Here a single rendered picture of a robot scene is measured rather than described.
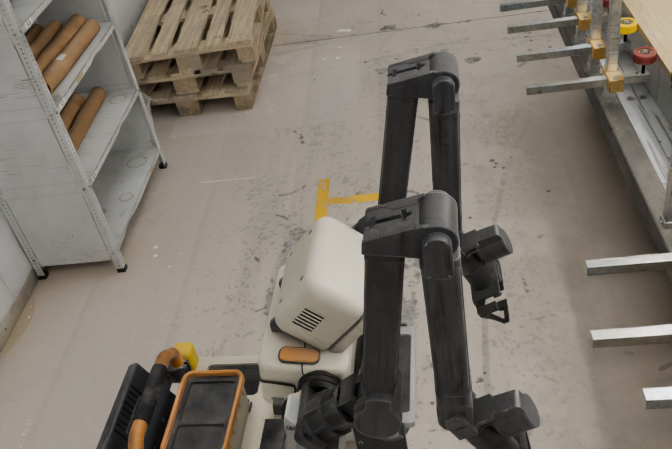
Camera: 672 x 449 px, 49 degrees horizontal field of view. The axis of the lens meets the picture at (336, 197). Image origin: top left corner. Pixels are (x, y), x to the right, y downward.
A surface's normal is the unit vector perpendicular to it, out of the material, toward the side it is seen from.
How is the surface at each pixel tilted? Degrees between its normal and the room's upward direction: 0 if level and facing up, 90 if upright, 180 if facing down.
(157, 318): 0
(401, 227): 14
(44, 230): 90
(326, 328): 90
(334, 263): 42
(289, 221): 0
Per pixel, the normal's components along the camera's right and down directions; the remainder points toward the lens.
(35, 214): -0.04, 0.61
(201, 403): -0.16, -0.79
